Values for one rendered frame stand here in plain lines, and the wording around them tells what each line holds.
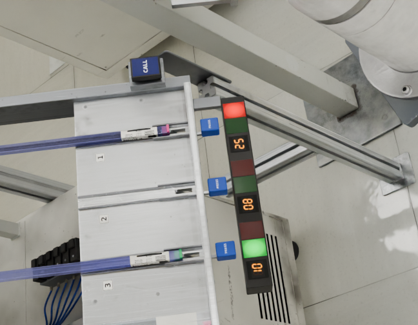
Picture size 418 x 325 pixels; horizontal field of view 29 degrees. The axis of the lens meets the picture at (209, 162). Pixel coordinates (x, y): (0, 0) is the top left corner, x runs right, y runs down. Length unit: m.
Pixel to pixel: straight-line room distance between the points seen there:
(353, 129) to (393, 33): 1.04
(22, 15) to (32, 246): 0.88
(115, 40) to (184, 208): 1.36
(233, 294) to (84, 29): 1.09
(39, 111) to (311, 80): 0.73
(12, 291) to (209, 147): 0.81
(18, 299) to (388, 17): 1.12
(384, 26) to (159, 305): 0.53
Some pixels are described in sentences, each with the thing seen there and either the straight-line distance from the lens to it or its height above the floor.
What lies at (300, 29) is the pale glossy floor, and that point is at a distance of 2.28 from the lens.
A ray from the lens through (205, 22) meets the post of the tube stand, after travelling 1.68.
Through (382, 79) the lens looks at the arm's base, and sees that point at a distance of 1.14.
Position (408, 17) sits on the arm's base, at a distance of 1.02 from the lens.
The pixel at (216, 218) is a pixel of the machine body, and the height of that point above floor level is 0.33.
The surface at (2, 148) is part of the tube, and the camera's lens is 1.38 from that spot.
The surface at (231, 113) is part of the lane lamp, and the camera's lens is 1.37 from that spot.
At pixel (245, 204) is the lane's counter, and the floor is 0.66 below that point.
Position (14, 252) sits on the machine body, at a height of 0.62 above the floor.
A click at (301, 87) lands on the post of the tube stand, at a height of 0.21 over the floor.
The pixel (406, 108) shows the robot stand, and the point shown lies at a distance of 1.11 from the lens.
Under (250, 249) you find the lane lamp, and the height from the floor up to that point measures 0.66.
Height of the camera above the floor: 1.59
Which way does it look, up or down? 42 degrees down
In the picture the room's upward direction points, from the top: 70 degrees counter-clockwise
